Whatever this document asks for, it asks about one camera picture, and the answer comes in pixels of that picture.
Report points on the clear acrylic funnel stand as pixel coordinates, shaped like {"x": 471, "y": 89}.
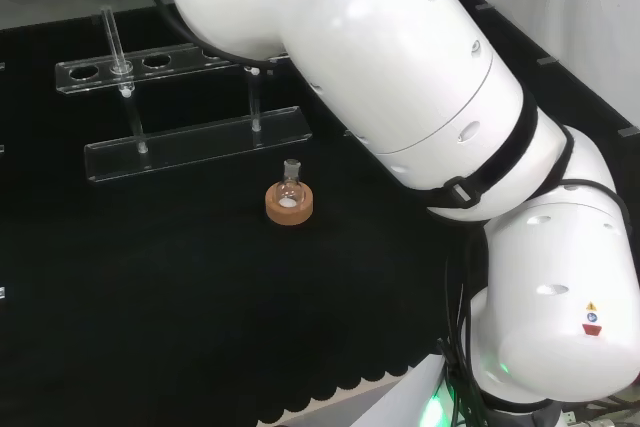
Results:
{"x": 200, "y": 147}

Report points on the clear round-bottom glass flask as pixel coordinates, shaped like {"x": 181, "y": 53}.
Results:
{"x": 292, "y": 168}

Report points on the pale board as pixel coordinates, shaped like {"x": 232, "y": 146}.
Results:
{"x": 380, "y": 397}

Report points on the black bench cloth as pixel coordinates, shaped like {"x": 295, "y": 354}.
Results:
{"x": 125, "y": 297}

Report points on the small black cloth clip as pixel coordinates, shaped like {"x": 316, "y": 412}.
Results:
{"x": 547, "y": 61}
{"x": 629, "y": 132}
{"x": 484, "y": 7}

